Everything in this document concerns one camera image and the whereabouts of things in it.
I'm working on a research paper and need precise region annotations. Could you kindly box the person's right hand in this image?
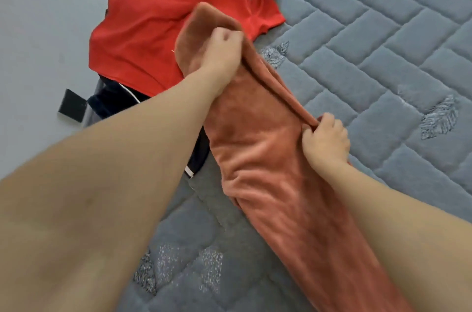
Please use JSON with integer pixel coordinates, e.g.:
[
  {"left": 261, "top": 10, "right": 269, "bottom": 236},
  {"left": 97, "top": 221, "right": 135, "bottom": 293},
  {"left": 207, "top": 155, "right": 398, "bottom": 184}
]
[{"left": 301, "top": 112, "right": 352, "bottom": 180}]

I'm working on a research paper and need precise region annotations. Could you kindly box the person's left forearm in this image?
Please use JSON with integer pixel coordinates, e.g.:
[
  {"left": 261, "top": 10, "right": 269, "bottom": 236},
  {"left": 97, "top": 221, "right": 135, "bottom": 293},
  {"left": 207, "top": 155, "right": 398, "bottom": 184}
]
[{"left": 0, "top": 72, "right": 222, "bottom": 312}]

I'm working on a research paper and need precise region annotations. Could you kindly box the brown velvet garment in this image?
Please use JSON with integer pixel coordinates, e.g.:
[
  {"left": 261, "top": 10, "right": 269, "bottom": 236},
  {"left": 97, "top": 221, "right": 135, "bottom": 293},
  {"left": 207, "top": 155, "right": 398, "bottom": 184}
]
[{"left": 175, "top": 1, "right": 414, "bottom": 312}]

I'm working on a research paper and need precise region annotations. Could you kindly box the person's right forearm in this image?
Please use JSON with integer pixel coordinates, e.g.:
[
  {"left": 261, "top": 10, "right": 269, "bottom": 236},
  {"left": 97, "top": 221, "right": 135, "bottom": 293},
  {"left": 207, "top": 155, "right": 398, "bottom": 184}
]
[{"left": 323, "top": 162, "right": 472, "bottom": 312}]

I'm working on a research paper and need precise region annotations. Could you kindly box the person's left hand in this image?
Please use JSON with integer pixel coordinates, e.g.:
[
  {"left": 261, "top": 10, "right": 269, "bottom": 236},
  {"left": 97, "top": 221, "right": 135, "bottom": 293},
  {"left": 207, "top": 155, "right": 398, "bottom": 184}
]
[{"left": 199, "top": 26, "right": 246, "bottom": 94}]

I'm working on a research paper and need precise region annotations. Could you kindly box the red garment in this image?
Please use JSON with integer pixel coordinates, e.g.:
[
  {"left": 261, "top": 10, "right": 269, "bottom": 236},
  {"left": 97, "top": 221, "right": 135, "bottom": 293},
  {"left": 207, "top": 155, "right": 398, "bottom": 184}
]
[{"left": 88, "top": 0, "right": 287, "bottom": 98}]

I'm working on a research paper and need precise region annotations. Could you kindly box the navy velvet pyjama top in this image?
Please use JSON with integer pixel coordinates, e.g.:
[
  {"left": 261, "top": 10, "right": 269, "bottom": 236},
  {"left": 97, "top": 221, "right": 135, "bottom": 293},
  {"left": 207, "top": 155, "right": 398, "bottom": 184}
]
[{"left": 87, "top": 75, "right": 211, "bottom": 178}]

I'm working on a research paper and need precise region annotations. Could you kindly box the grey quilted mattress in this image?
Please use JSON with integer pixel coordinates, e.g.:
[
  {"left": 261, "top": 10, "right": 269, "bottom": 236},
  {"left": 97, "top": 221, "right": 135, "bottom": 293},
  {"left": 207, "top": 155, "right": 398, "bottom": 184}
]
[{"left": 81, "top": 0, "right": 472, "bottom": 312}]

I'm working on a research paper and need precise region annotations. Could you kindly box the black square patch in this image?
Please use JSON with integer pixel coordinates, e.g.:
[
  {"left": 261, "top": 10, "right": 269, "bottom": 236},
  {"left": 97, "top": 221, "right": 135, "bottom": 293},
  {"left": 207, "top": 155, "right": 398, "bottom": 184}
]
[{"left": 59, "top": 89, "right": 89, "bottom": 123}]

